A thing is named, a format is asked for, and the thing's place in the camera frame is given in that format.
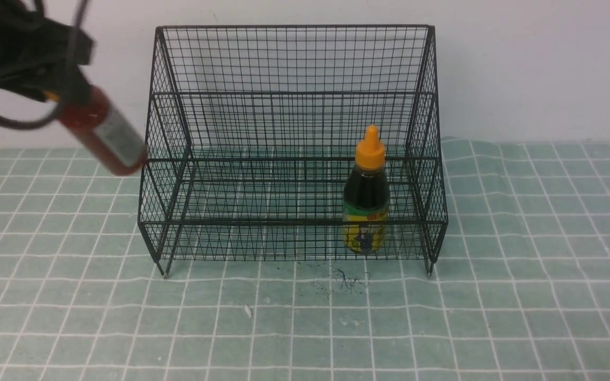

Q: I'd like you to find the green checkered tablecloth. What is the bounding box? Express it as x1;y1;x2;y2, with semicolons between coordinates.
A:
0;139;610;380

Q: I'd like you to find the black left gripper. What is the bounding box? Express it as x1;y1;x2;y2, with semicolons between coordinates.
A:
0;1;94;104

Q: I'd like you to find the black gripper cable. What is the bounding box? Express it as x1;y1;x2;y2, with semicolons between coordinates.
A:
0;0;91;131

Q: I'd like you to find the red chili sauce bottle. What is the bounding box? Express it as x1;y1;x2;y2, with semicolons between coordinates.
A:
57;85;147;176

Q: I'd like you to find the black wire mesh shelf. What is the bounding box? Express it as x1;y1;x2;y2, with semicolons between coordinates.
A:
138;24;448;278

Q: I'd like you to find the dark oyster sauce bottle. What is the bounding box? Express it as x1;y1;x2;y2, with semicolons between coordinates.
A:
342;125;391;256

